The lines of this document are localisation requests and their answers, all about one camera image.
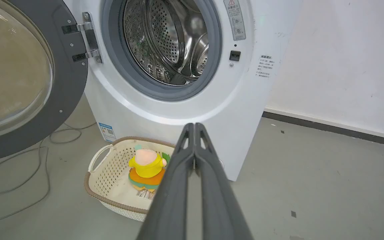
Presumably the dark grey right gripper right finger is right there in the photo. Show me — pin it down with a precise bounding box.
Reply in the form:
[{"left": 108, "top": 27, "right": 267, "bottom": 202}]
[{"left": 194, "top": 123, "right": 254, "bottom": 240}]

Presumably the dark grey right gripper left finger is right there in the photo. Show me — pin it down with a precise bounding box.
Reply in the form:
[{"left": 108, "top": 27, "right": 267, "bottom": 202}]
[{"left": 136, "top": 123, "right": 196, "bottom": 240}]

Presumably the white front-load washing machine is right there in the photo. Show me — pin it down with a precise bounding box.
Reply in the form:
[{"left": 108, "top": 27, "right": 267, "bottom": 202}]
[{"left": 63, "top": 0, "right": 303, "bottom": 182}]

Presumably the chrome door hinge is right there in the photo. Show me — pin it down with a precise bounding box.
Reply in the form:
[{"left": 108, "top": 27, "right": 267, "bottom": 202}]
[{"left": 76, "top": 12, "right": 103, "bottom": 64}]

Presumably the grey round washer door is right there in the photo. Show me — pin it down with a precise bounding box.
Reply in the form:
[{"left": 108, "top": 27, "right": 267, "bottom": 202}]
[{"left": 0, "top": 0, "right": 89, "bottom": 164}]

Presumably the yellow and orange plush doll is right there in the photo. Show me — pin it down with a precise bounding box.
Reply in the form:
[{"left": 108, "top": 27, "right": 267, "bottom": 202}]
[{"left": 128, "top": 144, "right": 171, "bottom": 193}]

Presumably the cream perforated laundry basket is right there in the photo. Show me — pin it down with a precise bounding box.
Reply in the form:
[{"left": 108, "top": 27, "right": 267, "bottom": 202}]
[{"left": 84, "top": 136, "right": 176, "bottom": 222}]

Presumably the thin grey floor cable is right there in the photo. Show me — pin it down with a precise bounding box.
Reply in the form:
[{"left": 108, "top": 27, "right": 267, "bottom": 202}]
[{"left": 0, "top": 122, "right": 97, "bottom": 227}]

